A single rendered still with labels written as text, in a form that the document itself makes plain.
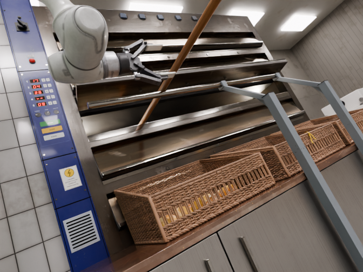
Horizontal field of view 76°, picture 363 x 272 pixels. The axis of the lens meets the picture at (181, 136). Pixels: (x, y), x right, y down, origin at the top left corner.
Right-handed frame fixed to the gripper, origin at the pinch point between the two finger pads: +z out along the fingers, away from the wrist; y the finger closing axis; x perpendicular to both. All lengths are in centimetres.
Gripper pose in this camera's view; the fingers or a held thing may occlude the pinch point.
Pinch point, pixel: (165, 60)
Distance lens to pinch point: 97.2
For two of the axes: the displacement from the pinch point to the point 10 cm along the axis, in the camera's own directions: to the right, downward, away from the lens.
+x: 4.0, -4.0, -8.3
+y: 3.9, 8.9, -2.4
